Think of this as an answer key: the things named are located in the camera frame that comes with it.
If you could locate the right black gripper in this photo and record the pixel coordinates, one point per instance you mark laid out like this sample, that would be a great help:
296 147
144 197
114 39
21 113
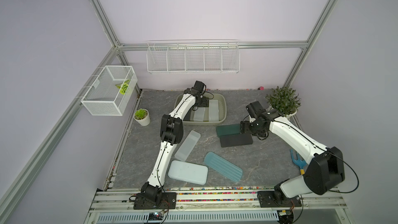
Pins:
244 125

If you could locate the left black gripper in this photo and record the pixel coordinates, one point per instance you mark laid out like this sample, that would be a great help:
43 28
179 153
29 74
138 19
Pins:
205 103

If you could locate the translucent white pencil case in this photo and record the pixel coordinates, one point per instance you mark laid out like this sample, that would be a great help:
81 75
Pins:
199 114
187 146
213 110

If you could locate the beige plastic storage box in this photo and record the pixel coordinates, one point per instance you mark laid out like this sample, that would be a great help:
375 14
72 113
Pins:
222 113

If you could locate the black pencil case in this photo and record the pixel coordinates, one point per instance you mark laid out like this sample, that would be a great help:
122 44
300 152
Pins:
188 116

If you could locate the dark grey pencil case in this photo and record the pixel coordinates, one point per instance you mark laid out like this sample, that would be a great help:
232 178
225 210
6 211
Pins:
234 140

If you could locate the teal ribbed pencil case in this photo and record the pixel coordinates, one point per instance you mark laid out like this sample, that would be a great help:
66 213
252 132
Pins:
223 167

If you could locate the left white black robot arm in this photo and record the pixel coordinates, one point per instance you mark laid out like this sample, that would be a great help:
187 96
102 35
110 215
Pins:
171 134

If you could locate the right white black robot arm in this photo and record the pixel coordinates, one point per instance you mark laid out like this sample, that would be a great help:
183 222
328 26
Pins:
325 165

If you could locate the dark green pencil case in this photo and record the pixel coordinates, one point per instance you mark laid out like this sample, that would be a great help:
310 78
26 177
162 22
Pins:
231 129

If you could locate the pale blue flat pencil case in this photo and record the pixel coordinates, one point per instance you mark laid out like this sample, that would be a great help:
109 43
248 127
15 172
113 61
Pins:
188 172

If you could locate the large potted green plant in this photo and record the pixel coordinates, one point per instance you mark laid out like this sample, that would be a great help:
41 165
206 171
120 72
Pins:
285 100

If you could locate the blue yellow garden fork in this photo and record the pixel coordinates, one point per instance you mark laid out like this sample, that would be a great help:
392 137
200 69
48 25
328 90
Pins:
298 161

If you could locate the small potted green plant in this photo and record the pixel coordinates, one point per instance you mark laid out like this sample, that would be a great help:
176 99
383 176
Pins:
142 117

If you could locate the green leaf toy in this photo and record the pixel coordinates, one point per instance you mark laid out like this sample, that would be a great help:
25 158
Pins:
123 87

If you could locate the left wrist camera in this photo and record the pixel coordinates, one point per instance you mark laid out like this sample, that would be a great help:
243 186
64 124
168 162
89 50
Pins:
199 86

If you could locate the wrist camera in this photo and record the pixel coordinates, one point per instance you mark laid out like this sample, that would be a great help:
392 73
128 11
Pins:
255 109
199 86

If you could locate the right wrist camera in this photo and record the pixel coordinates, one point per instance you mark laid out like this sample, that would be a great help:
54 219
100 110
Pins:
255 109

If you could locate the white wire wall shelf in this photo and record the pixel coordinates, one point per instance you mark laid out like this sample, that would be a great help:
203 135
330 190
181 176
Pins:
193 56

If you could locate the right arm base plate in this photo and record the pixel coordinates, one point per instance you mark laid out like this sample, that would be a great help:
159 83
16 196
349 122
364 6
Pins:
277 199

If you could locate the white mesh wall basket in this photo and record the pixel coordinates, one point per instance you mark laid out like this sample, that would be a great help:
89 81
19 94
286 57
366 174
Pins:
103 98

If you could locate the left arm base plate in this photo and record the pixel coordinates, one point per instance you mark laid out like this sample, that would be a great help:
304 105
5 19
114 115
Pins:
165 201

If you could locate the aluminium front rail frame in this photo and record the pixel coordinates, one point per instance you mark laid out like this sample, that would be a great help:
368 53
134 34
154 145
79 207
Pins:
228 205

